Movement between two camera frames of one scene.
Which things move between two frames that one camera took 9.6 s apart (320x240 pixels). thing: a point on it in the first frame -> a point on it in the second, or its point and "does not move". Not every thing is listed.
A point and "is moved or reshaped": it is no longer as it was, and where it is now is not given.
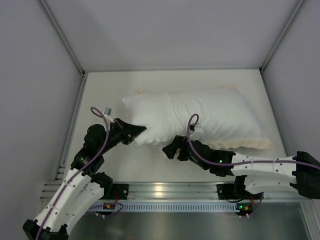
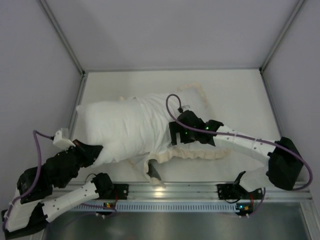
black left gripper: (122, 131) -> (88, 153)
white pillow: (224, 114) is moved or reshaped
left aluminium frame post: (63, 37) does not move
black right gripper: (183, 149) -> (173, 133)
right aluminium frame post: (300, 2) does not move
